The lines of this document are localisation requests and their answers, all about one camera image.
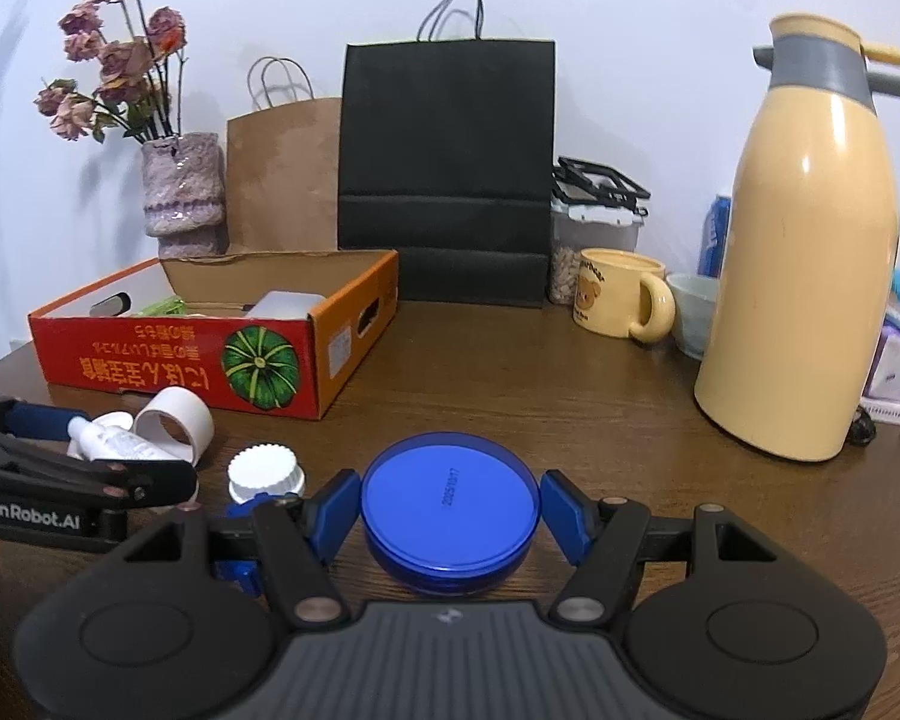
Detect orange and red cardboard box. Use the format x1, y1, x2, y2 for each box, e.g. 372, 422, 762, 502
28, 248, 401, 422

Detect cream thermos jug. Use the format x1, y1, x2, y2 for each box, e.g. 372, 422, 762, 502
693, 12, 900, 463

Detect white squeeze tube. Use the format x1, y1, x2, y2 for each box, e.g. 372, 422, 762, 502
67, 415, 175, 463

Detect small white cup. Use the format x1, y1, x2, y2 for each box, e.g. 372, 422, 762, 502
665, 271, 722, 362

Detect dried pink roses bouquet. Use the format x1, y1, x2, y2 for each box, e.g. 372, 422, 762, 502
34, 0, 189, 144

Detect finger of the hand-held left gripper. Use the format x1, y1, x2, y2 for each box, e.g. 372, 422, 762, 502
0, 387, 92, 442
0, 426, 199, 511

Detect purple and white tissue packet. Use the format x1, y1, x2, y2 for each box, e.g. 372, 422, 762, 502
861, 331, 900, 425

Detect black paper bag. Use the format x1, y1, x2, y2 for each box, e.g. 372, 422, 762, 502
337, 0, 557, 309

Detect mottled pink ceramic vase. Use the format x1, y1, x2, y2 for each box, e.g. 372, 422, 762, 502
141, 132, 228, 258

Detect small grey box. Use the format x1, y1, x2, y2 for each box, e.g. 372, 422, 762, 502
243, 290, 328, 320

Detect clear container with black lid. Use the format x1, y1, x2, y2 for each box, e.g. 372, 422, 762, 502
547, 155, 650, 307

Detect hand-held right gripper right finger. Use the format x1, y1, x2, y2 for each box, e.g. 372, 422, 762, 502
541, 468, 782, 628

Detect round blue lid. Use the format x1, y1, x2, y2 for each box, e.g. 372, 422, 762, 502
359, 431, 543, 598

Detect white tape roll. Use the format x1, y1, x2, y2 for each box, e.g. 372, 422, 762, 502
133, 387, 215, 467

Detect brown paper bag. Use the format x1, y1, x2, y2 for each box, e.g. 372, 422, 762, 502
226, 55, 344, 255

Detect yellow bear mug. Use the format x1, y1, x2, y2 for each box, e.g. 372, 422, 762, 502
571, 247, 678, 347

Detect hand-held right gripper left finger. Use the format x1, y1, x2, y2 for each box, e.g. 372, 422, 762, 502
123, 468, 362, 628

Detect blue soda can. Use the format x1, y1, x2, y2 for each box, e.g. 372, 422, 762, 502
698, 193, 734, 279

